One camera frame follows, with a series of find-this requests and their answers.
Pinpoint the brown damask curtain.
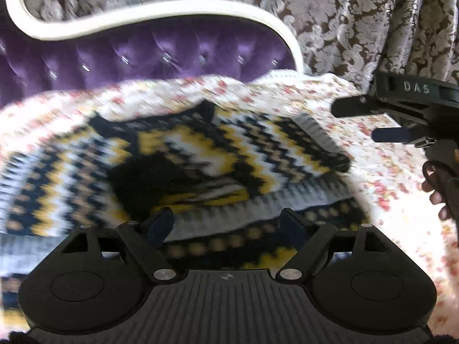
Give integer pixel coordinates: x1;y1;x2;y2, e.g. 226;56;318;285
22;0;459;92

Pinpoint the purple tufted headboard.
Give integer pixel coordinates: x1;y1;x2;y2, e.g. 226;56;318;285
0;0;304;110

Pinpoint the person's right hand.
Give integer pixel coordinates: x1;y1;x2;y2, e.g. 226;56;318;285
422;161;454;220

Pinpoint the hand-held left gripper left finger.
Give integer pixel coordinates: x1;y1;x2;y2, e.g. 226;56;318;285
62;208;182;282

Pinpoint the zigzag knit sweater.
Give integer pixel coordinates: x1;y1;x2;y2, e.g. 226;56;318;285
0;100;370;334

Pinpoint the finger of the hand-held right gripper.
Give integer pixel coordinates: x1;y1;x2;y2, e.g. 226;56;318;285
372;127;437;146
331;95;431;124

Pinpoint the floral blanket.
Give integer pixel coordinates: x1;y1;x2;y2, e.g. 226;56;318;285
0;70;459;344

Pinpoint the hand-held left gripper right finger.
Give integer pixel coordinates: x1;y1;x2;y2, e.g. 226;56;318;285
275;208;391;282

